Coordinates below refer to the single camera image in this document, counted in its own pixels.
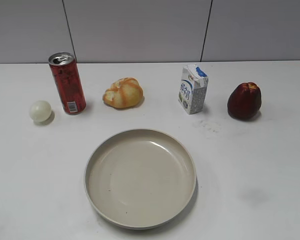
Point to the beige round plate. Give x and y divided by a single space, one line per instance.
140 179

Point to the white blue milk carton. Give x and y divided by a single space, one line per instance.
193 88

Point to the bread roll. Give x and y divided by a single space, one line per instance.
123 93

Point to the white round ball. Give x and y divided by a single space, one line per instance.
40 111

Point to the red cola can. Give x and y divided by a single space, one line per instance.
66 76

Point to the dark red apple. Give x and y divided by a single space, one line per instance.
245 101

